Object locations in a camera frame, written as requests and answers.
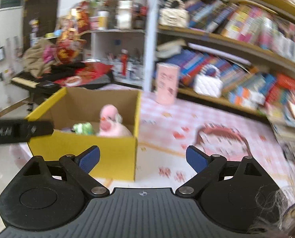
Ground red tassel ornament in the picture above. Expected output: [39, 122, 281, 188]
[121, 51, 128, 77]

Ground yellow cardboard box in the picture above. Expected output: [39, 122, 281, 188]
[25, 87, 141, 181]

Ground pink checked table mat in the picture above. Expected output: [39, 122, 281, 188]
[11, 83, 295, 199]

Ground row of blue books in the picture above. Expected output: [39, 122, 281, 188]
[166, 48, 295, 109]

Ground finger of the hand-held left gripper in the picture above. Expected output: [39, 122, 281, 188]
[26, 120, 54, 137]

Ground beige cloth pile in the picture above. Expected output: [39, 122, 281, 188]
[23, 41, 61, 76]

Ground wooden bookshelf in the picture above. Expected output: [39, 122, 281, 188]
[142, 0, 295, 119]

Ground white quilted handbag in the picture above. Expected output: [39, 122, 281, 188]
[193, 64, 223, 98]

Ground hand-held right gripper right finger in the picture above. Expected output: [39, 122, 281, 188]
[176, 146, 272, 197]

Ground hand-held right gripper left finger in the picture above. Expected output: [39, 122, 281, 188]
[15, 146, 110, 197]

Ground red festive decorations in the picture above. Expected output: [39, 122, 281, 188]
[55, 1, 91, 65]

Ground pink duck plush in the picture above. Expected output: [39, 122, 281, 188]
[96, 105, 133, 137]

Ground electric piano keyboard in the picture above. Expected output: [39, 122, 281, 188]
[11, 71, 61, 112]

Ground fur trimmed clothing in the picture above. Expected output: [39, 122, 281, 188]
[247, 186, 295, 238]

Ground pink cylinder container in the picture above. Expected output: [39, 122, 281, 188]
[155, 63, 181, 105]

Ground cream quilted handbag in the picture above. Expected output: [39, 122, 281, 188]
[160, 0, 190, 28]

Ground green toy with blue base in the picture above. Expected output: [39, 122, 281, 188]
[73, 122, 93, 135]

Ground row of colourful books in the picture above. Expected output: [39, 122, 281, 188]
[187, 0, 295, 62]

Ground red packets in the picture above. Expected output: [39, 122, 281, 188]
[55, 62, 114, 87]

